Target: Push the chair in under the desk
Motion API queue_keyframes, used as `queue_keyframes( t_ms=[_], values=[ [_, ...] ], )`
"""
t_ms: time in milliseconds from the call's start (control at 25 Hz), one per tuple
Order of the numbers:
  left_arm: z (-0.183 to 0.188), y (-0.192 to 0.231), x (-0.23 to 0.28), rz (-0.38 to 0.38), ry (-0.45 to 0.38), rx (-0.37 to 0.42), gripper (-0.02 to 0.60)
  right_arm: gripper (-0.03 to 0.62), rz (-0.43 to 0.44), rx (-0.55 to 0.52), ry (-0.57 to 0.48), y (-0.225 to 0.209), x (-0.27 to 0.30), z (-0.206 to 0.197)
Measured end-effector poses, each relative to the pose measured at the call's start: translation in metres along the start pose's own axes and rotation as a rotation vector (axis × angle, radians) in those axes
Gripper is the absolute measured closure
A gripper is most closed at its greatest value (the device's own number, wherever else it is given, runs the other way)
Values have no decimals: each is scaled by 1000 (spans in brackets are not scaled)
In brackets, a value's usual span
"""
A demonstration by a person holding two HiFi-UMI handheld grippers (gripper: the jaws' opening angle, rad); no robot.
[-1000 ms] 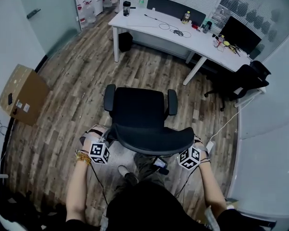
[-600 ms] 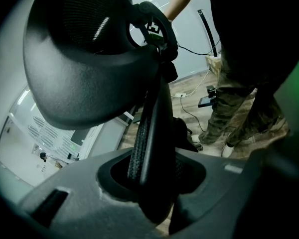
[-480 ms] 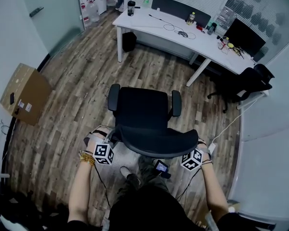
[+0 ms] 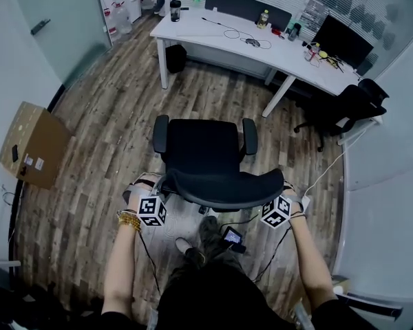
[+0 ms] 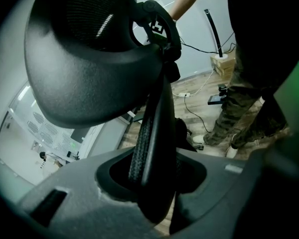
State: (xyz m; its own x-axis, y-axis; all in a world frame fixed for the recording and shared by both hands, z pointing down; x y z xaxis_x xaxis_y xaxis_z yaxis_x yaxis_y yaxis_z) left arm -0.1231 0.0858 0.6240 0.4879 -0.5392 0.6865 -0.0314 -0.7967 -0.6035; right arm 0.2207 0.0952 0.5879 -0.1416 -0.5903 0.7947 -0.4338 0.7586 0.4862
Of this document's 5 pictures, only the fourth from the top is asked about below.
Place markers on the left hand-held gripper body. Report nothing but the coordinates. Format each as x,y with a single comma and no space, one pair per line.
151,211

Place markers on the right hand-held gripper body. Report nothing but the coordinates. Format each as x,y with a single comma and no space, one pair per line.
277,213

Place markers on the black mesh office chair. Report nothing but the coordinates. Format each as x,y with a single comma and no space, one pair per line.
206,150

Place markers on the person's left forearm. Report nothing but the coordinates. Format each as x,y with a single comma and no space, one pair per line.
118,273

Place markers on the person's right forearm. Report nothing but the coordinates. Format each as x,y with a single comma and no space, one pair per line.
311,263

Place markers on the black swivel chair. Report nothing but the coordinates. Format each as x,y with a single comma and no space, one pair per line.
344,112

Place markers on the black monitor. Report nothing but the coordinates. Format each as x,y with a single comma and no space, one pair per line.
342,41

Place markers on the white desk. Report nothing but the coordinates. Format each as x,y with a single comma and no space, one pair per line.
199,29

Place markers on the black desk partition panel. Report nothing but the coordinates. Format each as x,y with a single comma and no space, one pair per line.
248,9

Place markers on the person's right hand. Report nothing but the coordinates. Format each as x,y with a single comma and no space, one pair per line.
294,198

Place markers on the person's left hand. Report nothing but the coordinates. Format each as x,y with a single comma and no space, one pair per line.
141,186

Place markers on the black wrist band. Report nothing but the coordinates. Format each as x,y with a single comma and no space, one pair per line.
299,214

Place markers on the white shoe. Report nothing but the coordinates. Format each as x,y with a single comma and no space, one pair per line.
184,245

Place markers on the black handheld screen device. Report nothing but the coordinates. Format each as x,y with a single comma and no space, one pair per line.
233,239

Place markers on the person's right leg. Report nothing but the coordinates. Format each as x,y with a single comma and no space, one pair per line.
211,236

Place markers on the person's black shirt torso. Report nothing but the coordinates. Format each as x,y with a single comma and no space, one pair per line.
227,304

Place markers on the brown cardboard box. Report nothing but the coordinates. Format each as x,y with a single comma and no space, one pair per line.
38,143

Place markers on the black phone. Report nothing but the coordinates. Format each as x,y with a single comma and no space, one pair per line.
14,152

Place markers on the black waste bin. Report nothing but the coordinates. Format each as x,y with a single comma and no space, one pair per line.
176,58

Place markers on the dark grey bottle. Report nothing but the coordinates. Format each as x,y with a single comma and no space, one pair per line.
293,33

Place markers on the yellow drink bottle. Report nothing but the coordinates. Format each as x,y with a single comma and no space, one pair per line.
262,21

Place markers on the clear water jug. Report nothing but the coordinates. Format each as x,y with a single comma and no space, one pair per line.
123,19

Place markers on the black tumbler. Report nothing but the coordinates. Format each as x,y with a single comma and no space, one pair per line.
175,10

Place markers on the frosted glass door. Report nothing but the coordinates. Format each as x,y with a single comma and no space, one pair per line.
62,29

